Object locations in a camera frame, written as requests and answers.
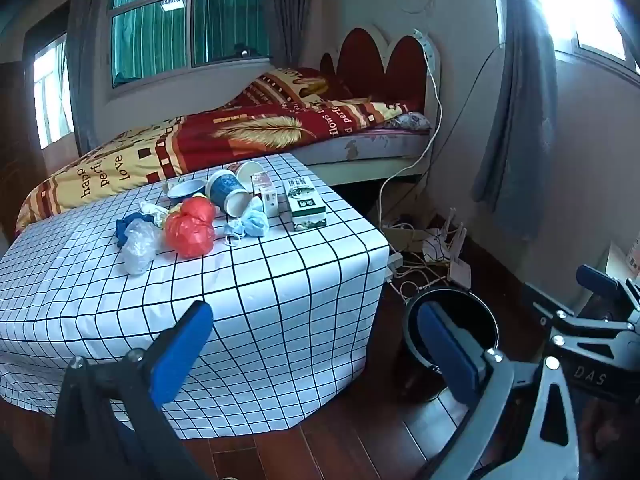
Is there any grey blue curtain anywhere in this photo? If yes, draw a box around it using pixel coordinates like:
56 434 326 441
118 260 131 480
472 0 561 243

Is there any red scalloped headboard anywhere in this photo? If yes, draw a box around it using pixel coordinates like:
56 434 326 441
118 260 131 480
320 24 443 116

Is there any cardboard box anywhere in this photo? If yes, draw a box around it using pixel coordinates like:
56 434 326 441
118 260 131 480
382 222 442 257

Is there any large window with green curtain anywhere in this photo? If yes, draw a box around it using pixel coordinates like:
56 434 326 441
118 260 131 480
107 0 273 86

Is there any thin black cable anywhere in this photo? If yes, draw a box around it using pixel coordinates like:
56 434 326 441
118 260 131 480
430 42 507 173

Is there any tangle of cables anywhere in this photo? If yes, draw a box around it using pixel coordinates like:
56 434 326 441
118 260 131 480
390 247 453 303

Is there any floral pillow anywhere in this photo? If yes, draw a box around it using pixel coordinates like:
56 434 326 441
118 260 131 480
385 111 432 131

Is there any wooden wardrobe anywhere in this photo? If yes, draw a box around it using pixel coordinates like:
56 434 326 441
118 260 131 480
0 60 47 233

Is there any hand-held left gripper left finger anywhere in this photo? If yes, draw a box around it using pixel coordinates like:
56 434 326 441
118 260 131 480
50 301 216 480

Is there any bright side window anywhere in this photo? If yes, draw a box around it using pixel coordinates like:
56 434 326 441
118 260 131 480
535 0 640 76

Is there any white checkered tablecloth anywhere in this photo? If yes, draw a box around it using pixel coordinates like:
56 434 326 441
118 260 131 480
0 152 391 441

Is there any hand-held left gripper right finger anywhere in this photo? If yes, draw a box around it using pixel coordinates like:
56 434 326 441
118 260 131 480
416 304 581 480

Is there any blue face mask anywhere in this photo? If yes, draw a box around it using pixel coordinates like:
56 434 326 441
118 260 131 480
223 197 271 247

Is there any blue cloth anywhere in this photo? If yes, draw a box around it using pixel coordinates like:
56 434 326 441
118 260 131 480
116 212 151 248

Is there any clear plastic bag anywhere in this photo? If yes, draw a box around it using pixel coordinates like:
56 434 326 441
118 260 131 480
120 218 163 276

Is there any bed mattress and frame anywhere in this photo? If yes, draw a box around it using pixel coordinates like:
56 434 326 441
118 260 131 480
290 127 436 191

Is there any white paper cup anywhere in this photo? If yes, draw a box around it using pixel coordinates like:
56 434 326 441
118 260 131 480
235 161 271 193

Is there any red and white carton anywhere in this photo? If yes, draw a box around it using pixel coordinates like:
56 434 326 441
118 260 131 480
250 171 281 218

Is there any blue paper bowl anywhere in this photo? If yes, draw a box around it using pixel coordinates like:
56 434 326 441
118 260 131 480
166 178 208 206

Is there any white router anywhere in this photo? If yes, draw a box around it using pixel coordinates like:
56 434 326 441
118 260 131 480
446 207 472 291

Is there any green and white box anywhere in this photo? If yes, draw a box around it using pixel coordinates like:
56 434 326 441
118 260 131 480
283 177 328 232

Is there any red and yellow printed blanket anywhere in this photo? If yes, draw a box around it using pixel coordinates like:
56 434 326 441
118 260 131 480
15 67 426 233

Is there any red plastic bag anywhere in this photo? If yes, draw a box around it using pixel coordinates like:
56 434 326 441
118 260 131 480
164 196 217 259

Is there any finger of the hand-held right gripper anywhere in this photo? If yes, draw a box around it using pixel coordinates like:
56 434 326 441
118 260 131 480
531 300 633 347
575 264 640 322

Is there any small bright window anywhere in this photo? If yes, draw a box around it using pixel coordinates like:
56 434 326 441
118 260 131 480
32 35 76 148

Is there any cream cloth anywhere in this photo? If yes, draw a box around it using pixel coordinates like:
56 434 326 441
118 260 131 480
139 200 175 227

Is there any black trash bin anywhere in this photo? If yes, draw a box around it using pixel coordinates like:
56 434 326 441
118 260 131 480
402 287 501 403

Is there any beige carton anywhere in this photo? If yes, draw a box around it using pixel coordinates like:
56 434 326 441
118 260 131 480
605 240 640 286

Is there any blue paper cup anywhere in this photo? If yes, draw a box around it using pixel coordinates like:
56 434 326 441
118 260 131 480
205 169 253 218

